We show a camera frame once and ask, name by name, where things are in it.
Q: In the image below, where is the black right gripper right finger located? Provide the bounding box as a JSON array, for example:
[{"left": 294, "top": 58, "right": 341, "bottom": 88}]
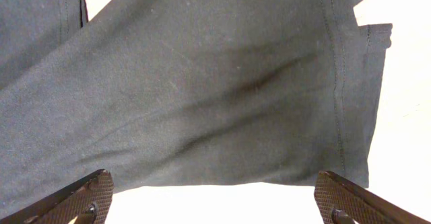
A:
[{"left": 314, "top": 171, "right": 430, "bottom": 224}]

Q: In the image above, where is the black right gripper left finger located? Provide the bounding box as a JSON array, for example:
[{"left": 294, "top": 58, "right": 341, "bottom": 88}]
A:
[{"left": 1, "top": 169, "right": 114, "bottom": 224}]

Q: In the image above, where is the black t-shirt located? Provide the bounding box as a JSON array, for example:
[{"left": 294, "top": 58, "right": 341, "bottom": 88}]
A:
[{"left": 1, "top": 0, "right": 392, "bottom": 217}]

